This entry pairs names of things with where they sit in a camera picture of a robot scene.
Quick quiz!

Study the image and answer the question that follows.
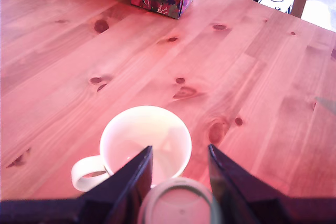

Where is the small dark cup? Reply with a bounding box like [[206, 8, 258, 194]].
[[138, 177, 223, 224]]

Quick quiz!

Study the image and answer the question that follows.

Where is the cream mug with cartoon print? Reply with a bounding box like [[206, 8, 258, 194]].
[[71, 105, 193, 193]]

